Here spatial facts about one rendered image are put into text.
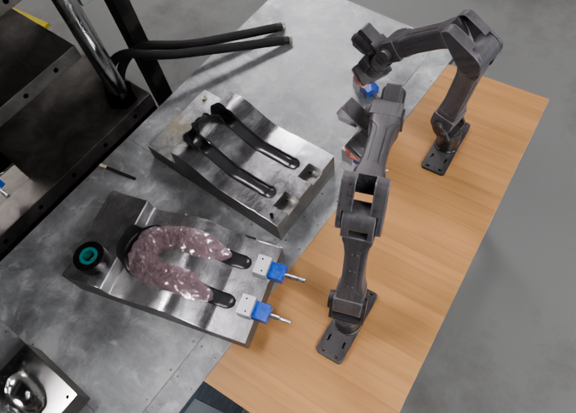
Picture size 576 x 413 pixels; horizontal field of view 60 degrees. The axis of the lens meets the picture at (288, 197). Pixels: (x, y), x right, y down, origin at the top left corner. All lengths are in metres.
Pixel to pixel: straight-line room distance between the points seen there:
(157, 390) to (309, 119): 0.88
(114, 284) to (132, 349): 0.17
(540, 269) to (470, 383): 0.57
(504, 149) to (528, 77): 1.34
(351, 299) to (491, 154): 0.66
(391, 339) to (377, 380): 0.10
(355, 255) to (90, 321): 0.75
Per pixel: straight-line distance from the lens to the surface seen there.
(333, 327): 1.29
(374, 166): 0.97
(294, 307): 1.32
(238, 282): 1.30
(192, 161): 1.41
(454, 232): 1.41
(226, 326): 1.27
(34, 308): 1.55
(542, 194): 2.50
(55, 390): 1.38
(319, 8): 1.93
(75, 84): 1.96
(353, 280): 1.09
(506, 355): 2.19
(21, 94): 1.65
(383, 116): 1.08
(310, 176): 1.40
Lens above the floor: 2.06
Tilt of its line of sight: 60 degrees down
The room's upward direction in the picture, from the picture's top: 12 degrees counter-clockwise
